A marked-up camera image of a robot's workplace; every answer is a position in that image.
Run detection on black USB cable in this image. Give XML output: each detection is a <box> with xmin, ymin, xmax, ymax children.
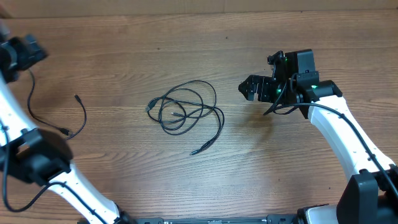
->
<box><xmin>144</xmin><ymin>80</ymin><xmax>226</xmax><ymax>156</ymax></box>

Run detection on short black cable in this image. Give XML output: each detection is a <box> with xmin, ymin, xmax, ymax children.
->
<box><xmin>26</xmin><ymin>68</ymin><xmax>88</xmax><ymax>141</ymax></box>

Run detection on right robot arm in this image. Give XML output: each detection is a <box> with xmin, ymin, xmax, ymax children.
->
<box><xmin>238</xmin><ymin>49</ymin><xmax>397</xmax><ymax>223</ymax></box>

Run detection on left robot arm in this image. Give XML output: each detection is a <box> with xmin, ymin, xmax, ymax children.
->
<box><xmin>1</xmin><ymin>35</ymin><xmax>133</xmax><ymax>223</ymax></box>

